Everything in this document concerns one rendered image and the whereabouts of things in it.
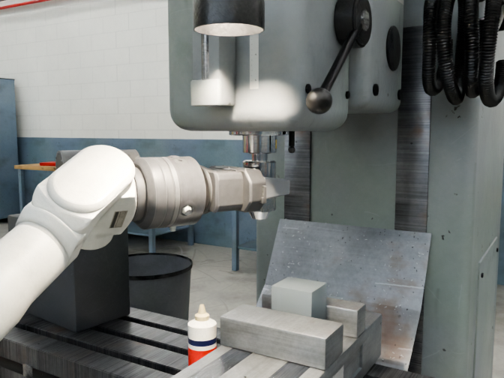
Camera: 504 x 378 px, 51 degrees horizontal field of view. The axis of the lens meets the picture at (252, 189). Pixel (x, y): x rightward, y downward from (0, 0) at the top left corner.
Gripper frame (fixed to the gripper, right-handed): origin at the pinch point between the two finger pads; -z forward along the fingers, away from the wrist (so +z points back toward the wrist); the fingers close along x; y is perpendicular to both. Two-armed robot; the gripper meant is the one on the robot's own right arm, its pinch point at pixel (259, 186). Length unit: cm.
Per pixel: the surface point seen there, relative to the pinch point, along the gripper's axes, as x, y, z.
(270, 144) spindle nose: -2.4, -5.9, -0.1
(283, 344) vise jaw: -11.3, 18.3, 4.1
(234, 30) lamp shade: -11.1, -18.4, 11.2
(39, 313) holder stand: 41, 26, 21
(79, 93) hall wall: 644, -56, -163
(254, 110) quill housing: -7.9, -10.1, 6.3
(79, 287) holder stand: 30.2, 19.5, 16.8
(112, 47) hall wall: 587, -110, -189
